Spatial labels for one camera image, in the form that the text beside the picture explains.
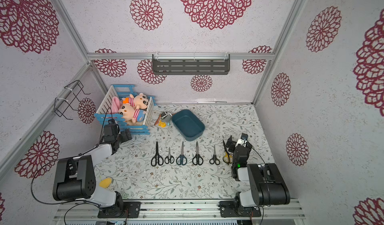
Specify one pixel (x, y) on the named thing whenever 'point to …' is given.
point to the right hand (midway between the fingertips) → (240, 139)
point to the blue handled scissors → (182, 156)
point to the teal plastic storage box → (188, 124)
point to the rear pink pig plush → (141, 101)
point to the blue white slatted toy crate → (121, 91)
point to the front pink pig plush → (128, 113)
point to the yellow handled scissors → (227, 158)
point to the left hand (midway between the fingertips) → (121, 134)
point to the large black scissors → (157, 156)
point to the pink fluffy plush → (116, 104)
